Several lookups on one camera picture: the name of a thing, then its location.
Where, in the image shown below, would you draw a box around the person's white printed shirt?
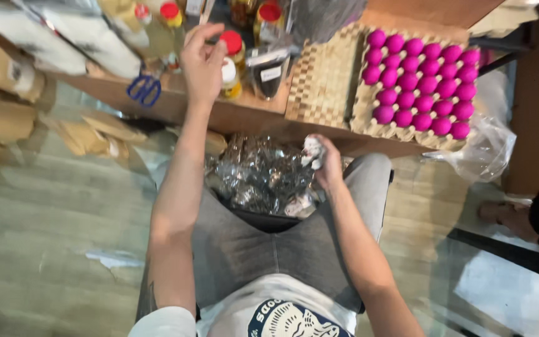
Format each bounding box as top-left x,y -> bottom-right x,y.
128,273 -> 359,337

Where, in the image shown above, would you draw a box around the group of pink eggs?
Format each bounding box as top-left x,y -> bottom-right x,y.
362,29 -> 482,140

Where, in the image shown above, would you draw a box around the dark glass jar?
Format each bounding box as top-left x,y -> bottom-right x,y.
229,0 -> 256,29

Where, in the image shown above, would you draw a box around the grey plastic bag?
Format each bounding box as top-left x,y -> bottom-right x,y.
288,0 -> 369,46

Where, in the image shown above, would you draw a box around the white paper scrap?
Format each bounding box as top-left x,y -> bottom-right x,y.
85,249 -> 147,270

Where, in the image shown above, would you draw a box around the white lidded yellow jar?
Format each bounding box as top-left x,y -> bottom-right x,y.
219,57 -> 243,100

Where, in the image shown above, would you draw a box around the white packet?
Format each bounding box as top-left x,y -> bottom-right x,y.
301,136 -> 325,170

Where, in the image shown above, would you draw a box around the clear plastic bag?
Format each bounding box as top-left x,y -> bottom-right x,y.
421,70 -> 517,183

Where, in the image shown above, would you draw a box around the person's right hand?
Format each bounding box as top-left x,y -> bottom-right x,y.
308,134 -> 345,191

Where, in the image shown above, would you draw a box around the black bin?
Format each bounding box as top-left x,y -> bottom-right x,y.
217,187 -> 323,233

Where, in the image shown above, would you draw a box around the red capped oil bottle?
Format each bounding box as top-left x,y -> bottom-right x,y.
157,1 -> 186,72
131,3 -> 159,53

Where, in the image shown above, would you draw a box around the person's left hand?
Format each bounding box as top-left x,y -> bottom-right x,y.
180,22 -> 228,106

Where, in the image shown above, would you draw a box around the person's grey shorts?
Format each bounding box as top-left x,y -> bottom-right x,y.
190,154 -> 395,314

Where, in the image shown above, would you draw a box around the cardboard egg tray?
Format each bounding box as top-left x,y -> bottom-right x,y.
349,25 -> 482,151

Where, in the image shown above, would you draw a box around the stack of empty egg trays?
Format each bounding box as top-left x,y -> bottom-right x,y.
284,22 -> 368,130

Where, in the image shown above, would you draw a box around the heap of white sacks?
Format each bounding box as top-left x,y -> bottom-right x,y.
0,0 -> 142,78

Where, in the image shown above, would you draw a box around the clear pouch with dark filling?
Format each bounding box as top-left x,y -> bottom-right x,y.
245,46 -> 292,102

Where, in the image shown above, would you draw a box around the red lidded glass jar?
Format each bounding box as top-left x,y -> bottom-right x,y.
218,30 -> 247,72
253,1 -> 284,47

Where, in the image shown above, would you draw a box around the blue handled scissors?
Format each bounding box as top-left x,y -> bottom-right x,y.
126,63 -> 163,108

